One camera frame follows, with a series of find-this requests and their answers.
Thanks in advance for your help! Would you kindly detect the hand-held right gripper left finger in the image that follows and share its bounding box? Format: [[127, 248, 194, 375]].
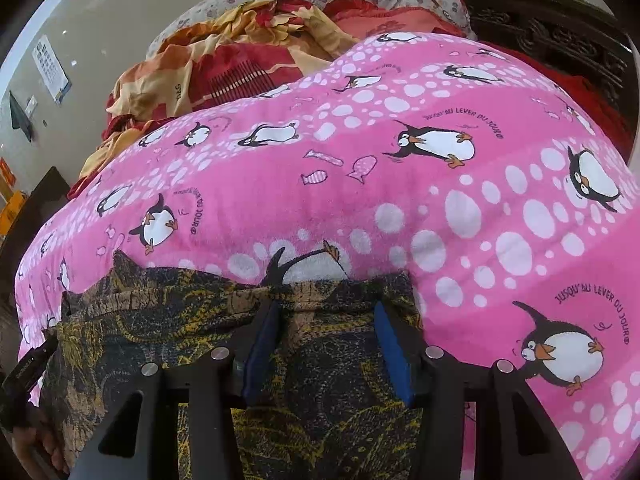
[[67, 302, 282, 480]]

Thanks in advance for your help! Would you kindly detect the dark carved wooden headboard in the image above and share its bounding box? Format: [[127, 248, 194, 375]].
[[434, 0, 637, 112]]

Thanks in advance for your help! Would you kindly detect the pink penguin print blanket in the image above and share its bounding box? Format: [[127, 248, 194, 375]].
[[14, 31, 640, 480]]

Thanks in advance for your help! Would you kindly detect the dark green hanging cloth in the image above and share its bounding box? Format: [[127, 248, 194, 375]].
[[8, 90, 35, 144]]

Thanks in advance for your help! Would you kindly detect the dark wooden furniture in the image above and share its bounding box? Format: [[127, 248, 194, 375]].
[[0, 167, 71, 252]]

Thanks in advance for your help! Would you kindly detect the brown dark floral patterned garment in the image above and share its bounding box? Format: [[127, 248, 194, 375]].
[[39, 249, 427, 480]]

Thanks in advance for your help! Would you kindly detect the coral pink blanket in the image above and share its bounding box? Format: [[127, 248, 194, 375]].
[[322, 0, 467, 43]]

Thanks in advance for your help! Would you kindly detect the wall calendar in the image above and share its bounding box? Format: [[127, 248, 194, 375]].
[[32, 34, 72, 106]]

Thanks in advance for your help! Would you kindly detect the person's left hand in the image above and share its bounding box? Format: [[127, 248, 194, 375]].
[[11, 404, 70, 477]]

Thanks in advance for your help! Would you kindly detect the red orange floral quilt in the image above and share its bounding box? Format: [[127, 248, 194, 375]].
[[67, 0, 367, 202]]

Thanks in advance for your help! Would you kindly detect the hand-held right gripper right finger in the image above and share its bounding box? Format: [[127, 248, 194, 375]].
[[374, 301, 585, 480]]

